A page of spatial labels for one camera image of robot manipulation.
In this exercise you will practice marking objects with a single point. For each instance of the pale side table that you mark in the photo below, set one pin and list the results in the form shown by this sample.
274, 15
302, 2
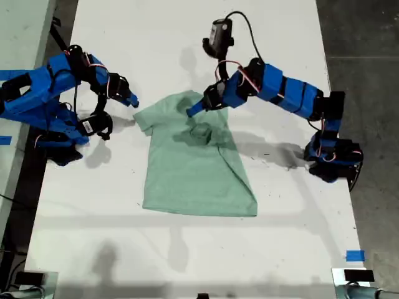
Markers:
18, 37

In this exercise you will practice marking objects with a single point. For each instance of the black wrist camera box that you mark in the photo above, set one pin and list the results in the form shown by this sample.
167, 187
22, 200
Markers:
218, 37
92, 126

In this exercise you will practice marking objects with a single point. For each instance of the pale green T-shirt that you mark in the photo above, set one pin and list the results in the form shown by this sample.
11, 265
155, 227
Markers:
193, 174

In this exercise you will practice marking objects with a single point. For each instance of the black metal bar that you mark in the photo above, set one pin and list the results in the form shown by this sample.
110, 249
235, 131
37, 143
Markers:
60, 37

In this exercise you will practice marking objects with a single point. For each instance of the short blue tape strip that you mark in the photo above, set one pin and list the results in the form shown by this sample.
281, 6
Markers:
5, 140

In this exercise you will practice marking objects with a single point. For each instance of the small black object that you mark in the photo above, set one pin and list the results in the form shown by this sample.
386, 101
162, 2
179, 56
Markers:
202, 296

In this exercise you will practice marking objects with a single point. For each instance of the black table clamp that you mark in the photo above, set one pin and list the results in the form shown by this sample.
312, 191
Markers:
355, 177

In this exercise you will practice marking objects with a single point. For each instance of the small black box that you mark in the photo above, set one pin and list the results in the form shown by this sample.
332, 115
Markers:
29, 278
358, 275

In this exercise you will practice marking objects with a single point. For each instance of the square blue tape patch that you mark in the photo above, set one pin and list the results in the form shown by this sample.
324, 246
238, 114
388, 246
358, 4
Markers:
355, 255

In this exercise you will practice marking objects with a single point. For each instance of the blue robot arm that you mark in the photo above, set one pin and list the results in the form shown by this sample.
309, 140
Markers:
34, 96
293, 93

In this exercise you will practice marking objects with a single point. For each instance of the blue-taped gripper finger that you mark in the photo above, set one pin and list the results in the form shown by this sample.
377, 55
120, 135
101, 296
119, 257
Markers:
198, 106
128, 102
199, 111
132, 97

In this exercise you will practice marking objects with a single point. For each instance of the black camera stalk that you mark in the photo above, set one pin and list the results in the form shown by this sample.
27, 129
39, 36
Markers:
100, 104
223, 68

